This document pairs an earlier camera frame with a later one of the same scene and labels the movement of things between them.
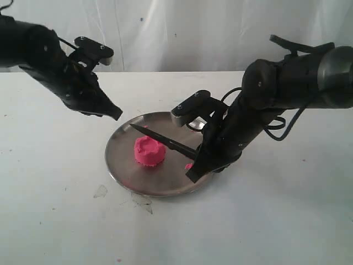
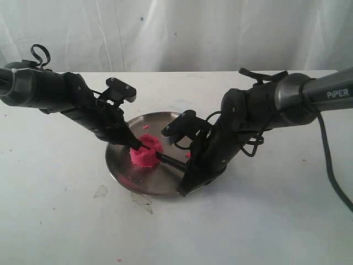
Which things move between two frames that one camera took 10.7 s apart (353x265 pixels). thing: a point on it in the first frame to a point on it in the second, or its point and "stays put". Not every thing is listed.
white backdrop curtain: x=150 y=36 stays put
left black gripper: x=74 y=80 to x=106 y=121
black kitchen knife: x=185 y=150 to x=166 y=159
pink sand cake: x=148 y=152 stays put
